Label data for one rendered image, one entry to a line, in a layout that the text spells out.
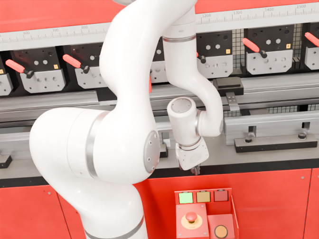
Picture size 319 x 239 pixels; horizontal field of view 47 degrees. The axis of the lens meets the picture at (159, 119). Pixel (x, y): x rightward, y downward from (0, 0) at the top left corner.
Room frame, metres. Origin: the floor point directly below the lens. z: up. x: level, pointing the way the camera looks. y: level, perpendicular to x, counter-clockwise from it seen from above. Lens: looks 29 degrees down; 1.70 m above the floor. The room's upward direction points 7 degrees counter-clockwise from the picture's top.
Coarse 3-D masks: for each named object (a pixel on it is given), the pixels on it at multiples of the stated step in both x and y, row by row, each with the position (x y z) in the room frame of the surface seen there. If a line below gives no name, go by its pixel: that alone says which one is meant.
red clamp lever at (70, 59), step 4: (64, 56) 1.20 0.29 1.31; (68, 56) 1.20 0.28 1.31; (68, 60) 1.19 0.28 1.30; (72, 60) 1.20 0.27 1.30; (76, 60) 1.21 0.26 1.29; (72, 64) 1.19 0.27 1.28; (76, 64) 1.19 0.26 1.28; (80, 64) 1.20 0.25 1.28; (84, 68) 1.19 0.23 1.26; (88, 68) 1.20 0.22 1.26; (84, 72) 1.19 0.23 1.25
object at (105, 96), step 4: (96, 88) 1.26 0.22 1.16; (100, 88) 1.26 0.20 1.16; (104, 88) 1.26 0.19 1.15; (108, 88) 1.26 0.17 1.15; (96, 92) 1.26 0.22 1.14; (100, 92) 1.26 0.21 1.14; (104, 92) 1.26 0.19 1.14; (108, 92) 1.26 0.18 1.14; (112, 92) 1.25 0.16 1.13; (100, 96) 1.26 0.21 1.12; (104, 96) 1.26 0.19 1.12; (108, 96) 1.26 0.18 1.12; (112, 96) 1.26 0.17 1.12; (116, 96) 1.25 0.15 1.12; (100, 100) 1.26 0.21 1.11; (104, 100) 1.26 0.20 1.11; (108, 100) 1.26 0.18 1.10; (112, 100) 1.26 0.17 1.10; (116, 100) 1.26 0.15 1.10; (100, 104) 1.27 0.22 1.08; (104, 104) 1.27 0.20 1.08; (108, 104) 1.27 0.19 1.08; (112, 104) 1.26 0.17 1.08
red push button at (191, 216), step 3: (189, 213) 0.92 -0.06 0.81; (192, 213) 0.92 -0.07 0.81; (195, 213) 0.92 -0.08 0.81; (186, 216) 0.91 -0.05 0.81; (189, 216) 0.91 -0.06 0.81; (192, 216) 0.90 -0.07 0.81; (195, 216) 0.90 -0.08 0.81; (189, 219) 0.90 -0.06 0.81; (192, 219) 0.89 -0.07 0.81; (195, 219) 0.90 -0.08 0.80; (189, 222) 0.90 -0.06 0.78; (192, 222) 0.90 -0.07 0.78
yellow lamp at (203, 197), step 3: (201, 192) 0.99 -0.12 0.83; (204, 192) 0.99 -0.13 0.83; (207, 192) 0.99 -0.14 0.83; (198, 195) 0.99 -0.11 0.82; (201, 195) 0.99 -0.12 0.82; (204, 195) 0.99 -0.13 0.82; (207, 195) 0.99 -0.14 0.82; (198, 198) 0.99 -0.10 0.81; (201, 198) 0.99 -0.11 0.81; (204, 198) 0.99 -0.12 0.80; (207, 198) 0.99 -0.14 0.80; (198, 201) 0.99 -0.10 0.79; (201, 201) 0.99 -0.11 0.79; (204, 201) 0.99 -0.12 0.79; (207, 201) 0.99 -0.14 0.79
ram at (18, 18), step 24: (0, 0) 1.25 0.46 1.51; (24, 0) 1.24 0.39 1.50; (48, 0) 1.24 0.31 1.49; (72, 0) 1.23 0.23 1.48; (96, 0) 1.22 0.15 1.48; (216, 0) 1.19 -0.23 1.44; (240, 0) 1.18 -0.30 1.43; (264, 0) 1.18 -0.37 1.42; (288, 0) 1.17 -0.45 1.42; (312, 0) 1.16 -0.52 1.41; (0, 24) 1.25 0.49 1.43; (24, 24) 1.25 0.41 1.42; (48, 24) 1.24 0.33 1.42; (72, 24) 1.23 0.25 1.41; (216, 24) 1.19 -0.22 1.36; (240, 24) 1.18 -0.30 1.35; (264, 24) 1.18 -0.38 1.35; (0, 48) 1.26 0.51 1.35; (24, 48) 1.25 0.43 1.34
